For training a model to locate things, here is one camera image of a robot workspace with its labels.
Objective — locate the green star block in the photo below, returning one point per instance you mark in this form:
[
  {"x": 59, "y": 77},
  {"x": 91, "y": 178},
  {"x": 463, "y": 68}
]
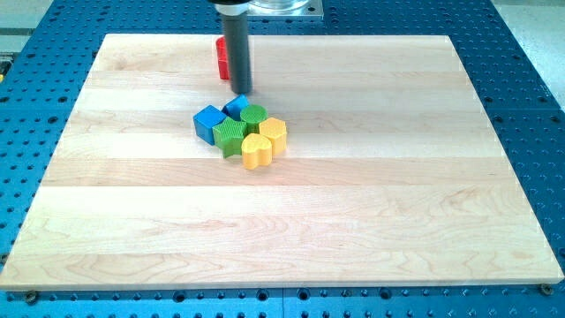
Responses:
[{"x": 229, "y": 135}]

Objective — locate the blue block behind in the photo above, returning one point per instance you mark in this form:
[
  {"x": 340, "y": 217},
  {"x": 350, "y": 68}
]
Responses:
[{"x": 234, "y": 107}]

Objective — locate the corner screw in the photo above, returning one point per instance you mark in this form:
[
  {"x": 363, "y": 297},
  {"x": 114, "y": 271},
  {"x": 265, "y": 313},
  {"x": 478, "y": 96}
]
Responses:
[
  {"x": 31, "y": 297},
  {"x": 546, "y": 289}
]

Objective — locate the yellow hexagon block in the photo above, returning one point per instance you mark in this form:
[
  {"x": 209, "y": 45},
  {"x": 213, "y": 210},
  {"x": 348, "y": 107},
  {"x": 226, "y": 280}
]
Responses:
[{"x": 276, "y": 131}]

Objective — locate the yellow heart block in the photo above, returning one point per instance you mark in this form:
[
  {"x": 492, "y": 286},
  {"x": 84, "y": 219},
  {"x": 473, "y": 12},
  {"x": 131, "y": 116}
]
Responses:
[{"x": 256, "y": 150}]

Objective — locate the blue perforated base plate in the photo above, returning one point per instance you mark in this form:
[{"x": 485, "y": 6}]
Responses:
[{"x": 44, "y": 82}]

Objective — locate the wooden board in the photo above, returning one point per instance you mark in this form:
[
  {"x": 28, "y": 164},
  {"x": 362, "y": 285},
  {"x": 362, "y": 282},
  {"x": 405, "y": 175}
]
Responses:
[{"x": 393, "y": 175}]

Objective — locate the red block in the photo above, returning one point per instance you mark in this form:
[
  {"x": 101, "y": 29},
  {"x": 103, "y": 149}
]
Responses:
[{"x": 222, "y": 58}]

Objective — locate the green cylinder block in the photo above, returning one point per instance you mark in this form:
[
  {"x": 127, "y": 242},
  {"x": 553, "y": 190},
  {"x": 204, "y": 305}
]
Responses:
[{"x": 253, "y": 115}]

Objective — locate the clear acrylic robot mount plate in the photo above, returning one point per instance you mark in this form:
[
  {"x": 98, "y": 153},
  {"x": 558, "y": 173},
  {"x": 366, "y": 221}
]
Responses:
[{"x": 286, "y": 9}]

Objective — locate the dark grey cylindrical robot stylus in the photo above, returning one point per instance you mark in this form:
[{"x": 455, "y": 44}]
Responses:
[{"x": 235, "y": 31}]

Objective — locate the blue cube block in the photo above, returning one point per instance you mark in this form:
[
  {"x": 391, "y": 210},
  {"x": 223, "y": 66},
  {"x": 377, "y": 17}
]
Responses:
[{"x": 205, "y": 120}]

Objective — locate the left corner screw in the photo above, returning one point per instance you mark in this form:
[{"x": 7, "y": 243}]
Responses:
[{"x": 31, "y": 297}]

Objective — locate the right corner screw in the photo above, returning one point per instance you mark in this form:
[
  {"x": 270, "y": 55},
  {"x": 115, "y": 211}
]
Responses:
[{"x": 546, "y": 289}]

